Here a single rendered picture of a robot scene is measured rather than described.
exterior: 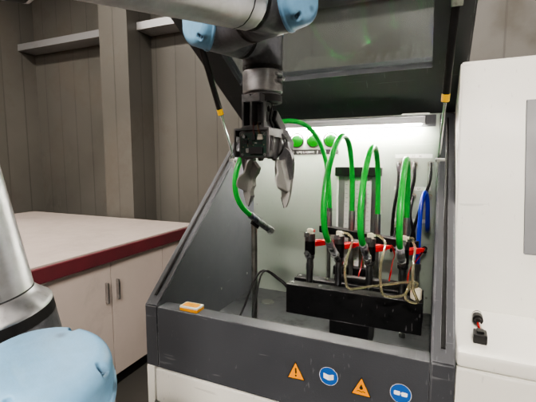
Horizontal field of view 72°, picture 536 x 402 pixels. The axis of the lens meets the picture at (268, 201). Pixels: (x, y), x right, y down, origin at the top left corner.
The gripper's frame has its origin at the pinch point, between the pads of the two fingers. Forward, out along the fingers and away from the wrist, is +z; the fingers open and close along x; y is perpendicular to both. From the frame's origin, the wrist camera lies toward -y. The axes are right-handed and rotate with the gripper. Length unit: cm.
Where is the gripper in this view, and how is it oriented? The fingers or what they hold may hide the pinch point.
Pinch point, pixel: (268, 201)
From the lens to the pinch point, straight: 73.4
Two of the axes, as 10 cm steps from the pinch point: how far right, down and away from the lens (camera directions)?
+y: -4.1, 1.0, -9.1
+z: 0.1, 9.9, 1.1
